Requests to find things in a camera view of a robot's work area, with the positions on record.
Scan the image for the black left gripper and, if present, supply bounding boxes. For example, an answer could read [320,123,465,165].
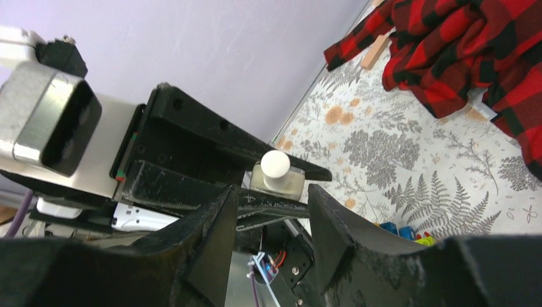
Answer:
[110,83,309,231]

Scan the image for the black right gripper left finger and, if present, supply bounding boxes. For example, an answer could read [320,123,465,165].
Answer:
[1,185,238,306]

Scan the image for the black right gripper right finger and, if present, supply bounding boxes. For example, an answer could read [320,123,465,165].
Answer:
[308,184,541,306]

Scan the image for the white cap nail polish bottle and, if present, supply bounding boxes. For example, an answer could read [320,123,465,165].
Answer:
[249,150,306,201]

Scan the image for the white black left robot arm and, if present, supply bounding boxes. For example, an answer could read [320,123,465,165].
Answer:
[35,83,332,233]

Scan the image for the green blue toy bricks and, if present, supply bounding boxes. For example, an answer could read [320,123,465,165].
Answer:
[376,222,437,246]

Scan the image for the floral patterned table mat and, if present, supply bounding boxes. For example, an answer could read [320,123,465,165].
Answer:
[275,39,541,240]

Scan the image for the small wooden block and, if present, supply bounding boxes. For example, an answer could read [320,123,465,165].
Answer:
[360,35,389,70]

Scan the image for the red black plaid shirt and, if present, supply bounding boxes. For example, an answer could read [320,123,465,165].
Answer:
[324,0,541,177]

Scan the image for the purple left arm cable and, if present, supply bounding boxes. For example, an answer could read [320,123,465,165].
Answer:
[3,189,35,239]

